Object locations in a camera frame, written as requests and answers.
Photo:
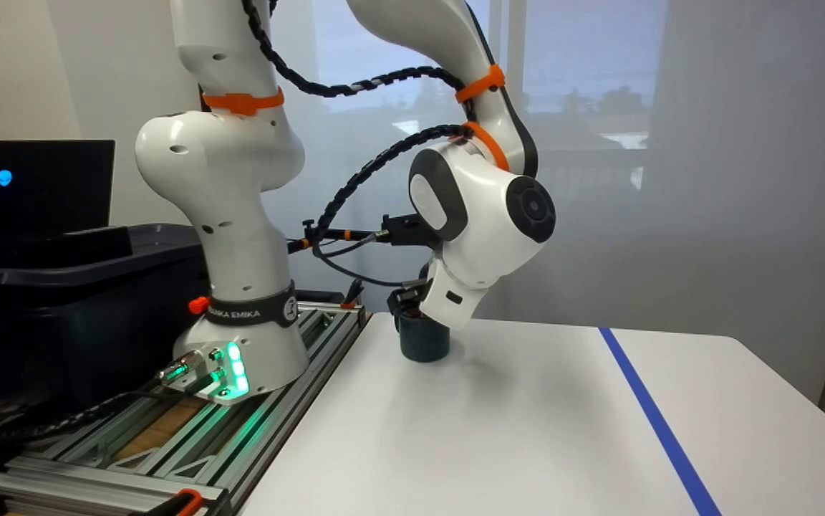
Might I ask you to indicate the dark green speckled mug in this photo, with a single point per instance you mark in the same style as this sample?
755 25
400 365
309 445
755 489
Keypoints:
424 346

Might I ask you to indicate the blue tape line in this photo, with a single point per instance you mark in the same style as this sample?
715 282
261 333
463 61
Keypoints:
656 419

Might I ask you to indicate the aluminium profile frame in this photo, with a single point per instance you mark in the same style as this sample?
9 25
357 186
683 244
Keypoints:
317 353

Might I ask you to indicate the black storage bin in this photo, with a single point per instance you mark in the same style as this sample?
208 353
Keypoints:
50 306

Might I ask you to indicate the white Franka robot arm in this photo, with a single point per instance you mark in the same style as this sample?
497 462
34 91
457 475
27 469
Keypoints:
229 190

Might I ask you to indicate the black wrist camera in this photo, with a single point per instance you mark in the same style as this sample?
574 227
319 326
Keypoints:
402 302

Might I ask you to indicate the wooden base board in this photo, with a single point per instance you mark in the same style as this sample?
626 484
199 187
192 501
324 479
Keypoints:
158 426

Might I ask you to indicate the black monitor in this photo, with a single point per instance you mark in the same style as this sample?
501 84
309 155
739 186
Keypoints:
40 190

